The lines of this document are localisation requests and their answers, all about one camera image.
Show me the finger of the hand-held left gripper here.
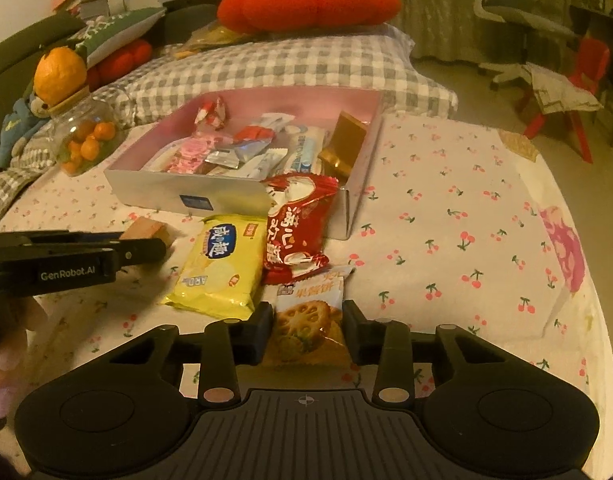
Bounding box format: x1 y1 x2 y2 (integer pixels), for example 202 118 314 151
24 230 128 248
111 237 168 267

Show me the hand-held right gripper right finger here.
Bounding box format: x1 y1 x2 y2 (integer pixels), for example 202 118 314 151
342 300 512 406

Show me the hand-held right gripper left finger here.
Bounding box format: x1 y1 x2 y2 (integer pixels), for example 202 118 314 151
106 305 277 407

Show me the clear cracker packet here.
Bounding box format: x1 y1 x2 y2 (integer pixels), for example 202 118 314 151
120 216 171 253

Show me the orange lotus cracker packet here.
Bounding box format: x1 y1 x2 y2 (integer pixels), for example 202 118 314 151
262 265 357 368

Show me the pink storage box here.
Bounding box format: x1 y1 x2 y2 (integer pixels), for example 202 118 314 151
104 87 384 241

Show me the pink snack packet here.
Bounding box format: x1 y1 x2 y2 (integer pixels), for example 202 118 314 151
167 132 217 175

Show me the blue silver candy packet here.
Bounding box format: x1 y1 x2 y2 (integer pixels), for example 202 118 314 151
204 147 252 168

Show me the white sachet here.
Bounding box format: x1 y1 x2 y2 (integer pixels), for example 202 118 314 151
231 147 290 180

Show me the red triangular snack packet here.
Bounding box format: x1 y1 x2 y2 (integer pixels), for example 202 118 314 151
194 97 228 131

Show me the gold bar packet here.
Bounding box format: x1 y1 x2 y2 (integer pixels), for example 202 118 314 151
317 110 369 181

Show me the person's left hand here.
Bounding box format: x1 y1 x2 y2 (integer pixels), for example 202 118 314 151
0 295 50 421

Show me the yellow snack packet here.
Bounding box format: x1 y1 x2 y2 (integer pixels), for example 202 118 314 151
159 214 267 320

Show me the grey checked pillow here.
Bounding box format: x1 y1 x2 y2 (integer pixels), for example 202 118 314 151
0 132 67 233
94 25 459 126

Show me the clear jar of kumquats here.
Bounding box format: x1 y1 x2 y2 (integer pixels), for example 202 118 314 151
54 92 127 178

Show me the large red snack packet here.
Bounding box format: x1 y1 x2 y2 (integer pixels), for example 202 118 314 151
260 172 339 286

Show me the blue plush toy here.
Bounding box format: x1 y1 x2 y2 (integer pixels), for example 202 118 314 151
0 87 54 171

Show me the orange plush jar lid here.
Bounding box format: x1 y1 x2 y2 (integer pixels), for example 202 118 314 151
34 46 90 111

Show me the cherry print bed sheet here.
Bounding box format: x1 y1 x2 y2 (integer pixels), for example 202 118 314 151
0 110 599 411

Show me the small red plush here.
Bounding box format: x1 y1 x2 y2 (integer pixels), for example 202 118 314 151
86 39 153 86

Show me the small white packet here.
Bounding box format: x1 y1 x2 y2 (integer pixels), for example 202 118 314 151
259 112 296 133

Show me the white blue snack packet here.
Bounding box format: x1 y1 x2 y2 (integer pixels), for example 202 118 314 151
281 125 328 173

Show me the green headboard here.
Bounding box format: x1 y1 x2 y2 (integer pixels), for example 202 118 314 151
0 10 87 96

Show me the green printed pillow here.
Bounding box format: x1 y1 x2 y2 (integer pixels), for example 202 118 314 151
66 7 166 68

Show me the yellow plastic bag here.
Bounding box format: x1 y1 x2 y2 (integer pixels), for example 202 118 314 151
179 20 257 61

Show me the red cushion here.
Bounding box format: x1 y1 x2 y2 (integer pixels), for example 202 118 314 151
217 0 402 36

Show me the printed cloth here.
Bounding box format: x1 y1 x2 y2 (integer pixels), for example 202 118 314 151
519 62 604 115

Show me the grey office chair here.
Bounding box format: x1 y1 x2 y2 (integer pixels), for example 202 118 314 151
473 0 587 91

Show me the red plastic chair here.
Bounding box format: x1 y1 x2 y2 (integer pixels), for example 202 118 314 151
523 37 612 163

